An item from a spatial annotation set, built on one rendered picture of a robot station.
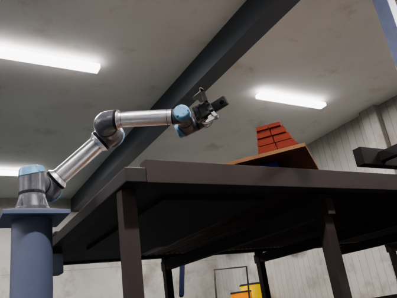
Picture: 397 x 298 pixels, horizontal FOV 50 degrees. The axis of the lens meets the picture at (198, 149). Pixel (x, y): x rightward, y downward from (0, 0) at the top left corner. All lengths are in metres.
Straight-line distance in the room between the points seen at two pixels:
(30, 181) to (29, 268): 0.38
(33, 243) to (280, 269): 7.28
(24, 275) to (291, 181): 1.22
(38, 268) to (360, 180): 1.61
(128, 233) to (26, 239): 0.50
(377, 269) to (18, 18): 5.96
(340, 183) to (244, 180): 0.59
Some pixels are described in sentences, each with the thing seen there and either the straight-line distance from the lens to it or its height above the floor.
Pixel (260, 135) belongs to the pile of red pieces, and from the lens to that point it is 2.43.
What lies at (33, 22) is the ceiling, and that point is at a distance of 4.32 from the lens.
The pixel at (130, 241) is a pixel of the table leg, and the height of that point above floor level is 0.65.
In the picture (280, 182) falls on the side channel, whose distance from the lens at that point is 1.97.
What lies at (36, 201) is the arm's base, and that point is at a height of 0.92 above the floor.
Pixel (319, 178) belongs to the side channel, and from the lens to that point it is 2.16.
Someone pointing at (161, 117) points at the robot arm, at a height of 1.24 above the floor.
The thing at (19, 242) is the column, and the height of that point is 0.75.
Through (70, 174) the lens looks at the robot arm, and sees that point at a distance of 2.18.
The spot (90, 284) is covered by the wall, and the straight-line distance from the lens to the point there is 9.48.
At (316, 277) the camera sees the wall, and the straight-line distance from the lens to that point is 8.19.
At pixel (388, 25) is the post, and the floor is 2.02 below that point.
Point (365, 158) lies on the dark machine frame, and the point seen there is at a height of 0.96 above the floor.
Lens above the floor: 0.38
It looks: 21 degrees up
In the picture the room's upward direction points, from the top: 8 degrees counter-clockwise
